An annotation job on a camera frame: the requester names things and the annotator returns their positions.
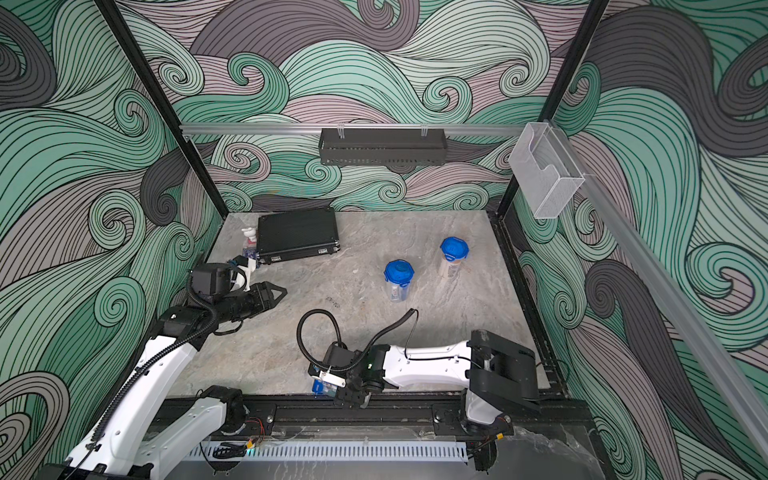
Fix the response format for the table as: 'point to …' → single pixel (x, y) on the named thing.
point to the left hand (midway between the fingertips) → (280, 291)
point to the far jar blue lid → (453, 250)
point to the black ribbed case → (296, 234)
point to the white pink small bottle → (249, 248)
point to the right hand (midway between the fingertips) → (342, 386)
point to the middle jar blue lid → (398, 273)
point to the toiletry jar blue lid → (323, 388)
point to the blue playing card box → (252, 254)
